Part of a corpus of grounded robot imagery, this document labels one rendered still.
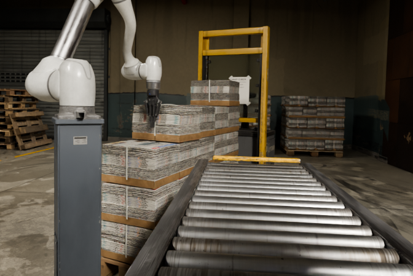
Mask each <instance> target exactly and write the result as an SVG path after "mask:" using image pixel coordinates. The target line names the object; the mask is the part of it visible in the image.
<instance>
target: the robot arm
mask: <svg viewBox="0 0 413 276"><path fill-rule="evenodd" d="M103 1H104V0H75V2H74V4H73V6H72V8H71V11H70V13H69V15H68V17H67V19H66V21H65V24H64V26H63V29H62V31H61V33H60V35H59V37H58V39H57V42H56V44H55V46H54V48H53V50H52V53H51V55H50V56H49V57H45V58H43V59H42V60H41V62H40V63H39V64H38V65H37V66H36V67H35V69H34V70H33V71H32V72H30V73H29V75H28V76H27V78H26V81H25V87H26V90H27V91H28V93H29V94H30V95H32V96H33V97H35V98H37V99H39V100H41V101H48V102H60V108H59V113H58V114H55V117H56V118H58V119H101V116H99V115H96V114H95V95H96V85H95V75H94V72H93V69H92V66H91V65H90V64H89V62H88V61H86V60H79V59H74V58H73V56H74V54H75V52H76V49H77V47H78V45H79V43H80V40H81V37H82V35H83V33H84V31H85V28H86V26H87V23H88V21H89V19H90V16H91V14H92V12H93V10H94V9H96V8H97V7H98V6H99V5H100V4H101V3H102V2H103ZM111 1H112V2H113V4H114V5H115V7H116V8H117V10H118V11H119V12H120V14H121V16H122V17H123V19H124V22H125V35H124V43H123V50H122V51H123V56H124V60H125V63H124V65H123V67H122V69H121V73H122V75H123V77H125V78H126V79H130V80H142V79H146V89H148V90H147V100H145V101H144V104H145V107H146V114H147V116H149V121H150V122H151V123H150V127H155V118H156V116H158V115H159V111H160V106H161V104H162V101H160V100H159V90H160V79H161V77H162V64H161V61H160V58H159V57H156V56H148V57H147V59H146V63H142V62H140V61H139V60H138V59H137V58H134V56H133V55H132V45H133V40H134V37H135V31H136V19H135V14H134V11H133V7H132V2H131V0H111ZM148 102H149V104H148ZM157 103H158V104H157ZM156 107H157V108H156Z"/></svg>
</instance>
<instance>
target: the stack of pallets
mask: <svg viewBox="0 0 413 276"><path fill-rule="evenodd" d="M1 92H6V95H1ZM16 92H21V95H16ZM0 98H3V101H0V111H4V113H0V118H3V119H0V145H3V146H0V149H1V148H6V147H7V150H12V149H17V148H18V146H16V147H15V145H18V142H17V141H16V139H15V138H16V137H15V135H14V131H13V129H14V128H13V127H12V121H11V120H10V119H9V115H8V114H12V113H14V111H17V112H27V110H33V112H35V111H39V108H36V103H38V99H37V98H35V97H33V96H32V95H30V94H29V93H28V91H27V90H20V89H0ZM13 98H17V101H13ZM27 98H31V101H26V99H27ZM25 104H29V108H26V107H25ZM12 105H14V106H13V107H12Z"/></svg>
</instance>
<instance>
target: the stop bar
mask: <svg viewBox="0 0 413 276"><path fill-rule="evenodd" d="M213 160H233V161H250V162H284V163H300V162H301V160H300V159H294V158H276V157H242V156H213Z"/></svg>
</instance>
